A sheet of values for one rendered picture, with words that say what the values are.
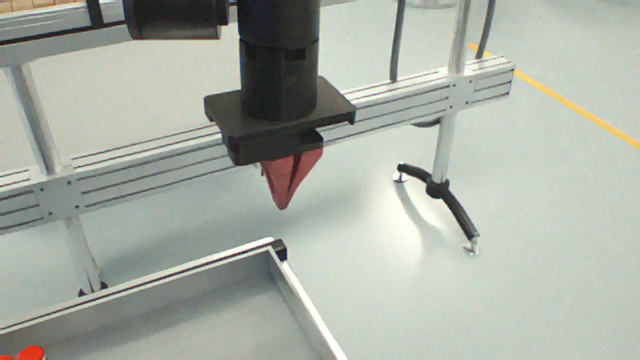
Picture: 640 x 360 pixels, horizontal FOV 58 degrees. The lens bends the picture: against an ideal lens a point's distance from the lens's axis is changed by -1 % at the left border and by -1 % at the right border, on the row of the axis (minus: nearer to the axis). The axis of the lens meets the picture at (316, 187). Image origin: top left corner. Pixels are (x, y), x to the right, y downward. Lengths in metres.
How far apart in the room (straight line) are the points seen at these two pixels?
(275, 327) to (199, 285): 0.09
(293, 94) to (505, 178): 1.97
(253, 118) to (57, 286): 1.60
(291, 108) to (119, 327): 0.30
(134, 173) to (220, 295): 0.88
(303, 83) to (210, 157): 1.10
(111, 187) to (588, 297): 1.41
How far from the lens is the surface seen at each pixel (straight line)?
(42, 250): 2.12
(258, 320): 0.58
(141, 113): 2.06
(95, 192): 1.47
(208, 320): 0.59
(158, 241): 2.02
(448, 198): 1.98
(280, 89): 0.41
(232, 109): 0.43
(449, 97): 1.79
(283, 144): 0.42
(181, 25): 0.39
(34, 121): 1.38
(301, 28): 0.39
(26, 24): 1.25
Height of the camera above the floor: 1.33
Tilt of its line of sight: 38 degrees down
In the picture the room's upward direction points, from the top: straight up
